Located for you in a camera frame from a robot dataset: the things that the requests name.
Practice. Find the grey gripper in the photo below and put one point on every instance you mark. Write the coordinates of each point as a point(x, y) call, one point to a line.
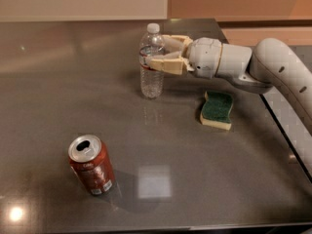
point(205, 58)

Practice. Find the clear plastic water bottle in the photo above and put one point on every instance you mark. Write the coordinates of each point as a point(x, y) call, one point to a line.
point(151, 46)

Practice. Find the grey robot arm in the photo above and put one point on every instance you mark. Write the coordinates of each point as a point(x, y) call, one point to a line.
point(234, 67)

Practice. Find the green and yellow sponge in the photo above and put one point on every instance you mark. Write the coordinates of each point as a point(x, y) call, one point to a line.
point(216, 110)

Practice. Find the red soda can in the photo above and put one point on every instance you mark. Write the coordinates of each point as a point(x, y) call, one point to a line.
point(89, 159)

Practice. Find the grey side table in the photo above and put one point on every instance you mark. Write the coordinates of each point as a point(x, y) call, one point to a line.
point(291, 121)

